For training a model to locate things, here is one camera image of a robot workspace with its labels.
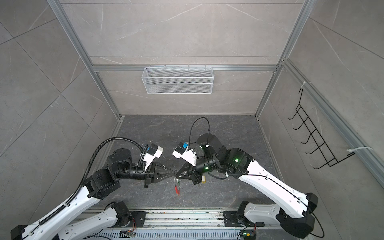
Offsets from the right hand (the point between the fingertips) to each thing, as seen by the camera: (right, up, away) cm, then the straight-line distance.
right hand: (178, 174), depth 57 cm
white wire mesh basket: (-5, +51, +43) cm, 67 cm away
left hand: (-2, +1, -2) cm, 3 cm away
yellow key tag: (+11, -13, +28) cm, 33 cm away
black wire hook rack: (+62, +9, +7) cm, 63 cm away
